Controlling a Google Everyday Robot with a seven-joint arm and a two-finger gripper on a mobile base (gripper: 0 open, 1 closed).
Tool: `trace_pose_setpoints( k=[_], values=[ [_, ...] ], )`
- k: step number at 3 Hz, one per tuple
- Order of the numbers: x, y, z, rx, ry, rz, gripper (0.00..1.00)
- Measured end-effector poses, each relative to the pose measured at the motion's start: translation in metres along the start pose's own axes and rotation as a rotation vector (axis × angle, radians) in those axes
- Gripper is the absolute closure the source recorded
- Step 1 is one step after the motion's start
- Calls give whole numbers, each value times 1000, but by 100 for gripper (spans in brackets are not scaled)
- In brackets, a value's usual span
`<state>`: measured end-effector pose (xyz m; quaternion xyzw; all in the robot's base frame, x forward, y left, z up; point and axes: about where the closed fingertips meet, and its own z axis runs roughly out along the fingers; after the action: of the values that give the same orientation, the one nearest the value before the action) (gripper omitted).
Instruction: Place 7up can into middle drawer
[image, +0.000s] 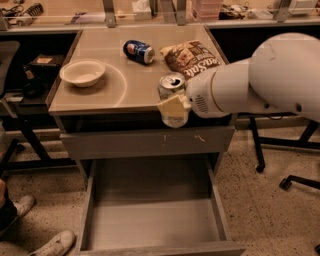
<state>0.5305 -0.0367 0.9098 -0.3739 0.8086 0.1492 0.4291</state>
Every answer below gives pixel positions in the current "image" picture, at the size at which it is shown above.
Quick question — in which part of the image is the brown sea salt chip bag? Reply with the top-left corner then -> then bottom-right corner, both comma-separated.
160,40 -> 221,80

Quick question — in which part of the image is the white sneaker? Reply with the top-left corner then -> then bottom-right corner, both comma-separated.
14,195 -> 36,218
28,230 -> 75,256

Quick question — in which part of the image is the closed top drawer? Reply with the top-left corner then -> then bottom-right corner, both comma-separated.
61,126 -> 234,160

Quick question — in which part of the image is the grey drawer cabinet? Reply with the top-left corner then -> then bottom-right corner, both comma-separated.
45,23 -> 250,256

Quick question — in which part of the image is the white paper bowl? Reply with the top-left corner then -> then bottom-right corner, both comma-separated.
59,59 -> 106,88

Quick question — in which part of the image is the blue pepsi can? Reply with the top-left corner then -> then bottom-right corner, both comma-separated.
123,40 -> 155,65

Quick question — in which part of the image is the green white 7up can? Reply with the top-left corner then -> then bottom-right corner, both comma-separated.
157,72 -> 190,129

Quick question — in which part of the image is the pink plastic basket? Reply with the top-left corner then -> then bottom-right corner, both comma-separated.
191,0 -> 222,21

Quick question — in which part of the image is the tissue box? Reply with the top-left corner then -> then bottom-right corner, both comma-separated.
132,0 -> 152,21

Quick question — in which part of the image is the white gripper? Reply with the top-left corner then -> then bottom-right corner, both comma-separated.
157,68 -> 220,128

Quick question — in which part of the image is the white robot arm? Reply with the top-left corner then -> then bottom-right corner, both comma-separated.
157,33 -> 320,128

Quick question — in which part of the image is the open middle drawer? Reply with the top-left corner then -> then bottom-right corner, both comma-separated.
76,155 -> 245,256

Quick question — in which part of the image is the person leg in jeans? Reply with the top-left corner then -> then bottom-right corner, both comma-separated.
0,199 -> 17,232

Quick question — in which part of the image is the black box on shelf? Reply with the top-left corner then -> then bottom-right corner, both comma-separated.
28,54 -> 64,77

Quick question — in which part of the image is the black desk frame left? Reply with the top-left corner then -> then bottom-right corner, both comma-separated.
0,97 -> 76,176

